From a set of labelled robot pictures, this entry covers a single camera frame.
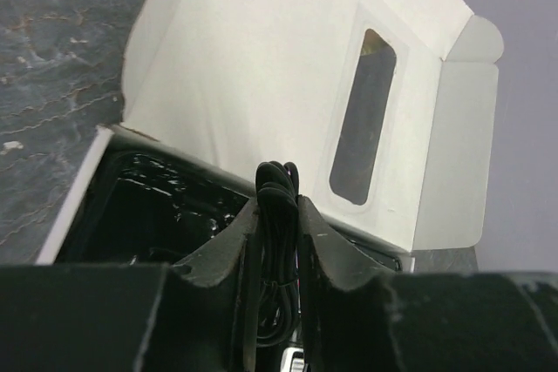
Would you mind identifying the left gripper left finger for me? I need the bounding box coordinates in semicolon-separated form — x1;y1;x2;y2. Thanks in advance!
1;200;261;371

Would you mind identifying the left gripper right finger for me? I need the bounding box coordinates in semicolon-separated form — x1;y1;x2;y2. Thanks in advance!
298;197;557;371

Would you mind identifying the black cable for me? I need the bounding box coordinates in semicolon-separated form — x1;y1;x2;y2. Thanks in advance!
248;160;306;349

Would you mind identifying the grey hair clipper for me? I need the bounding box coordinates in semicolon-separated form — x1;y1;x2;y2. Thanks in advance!
279;347;308;372

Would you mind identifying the black plastic tray insert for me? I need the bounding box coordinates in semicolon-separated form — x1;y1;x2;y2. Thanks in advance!
54;149;405;273

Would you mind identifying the white cardboard box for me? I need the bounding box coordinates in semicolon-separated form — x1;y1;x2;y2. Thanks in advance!
37;0;504;264

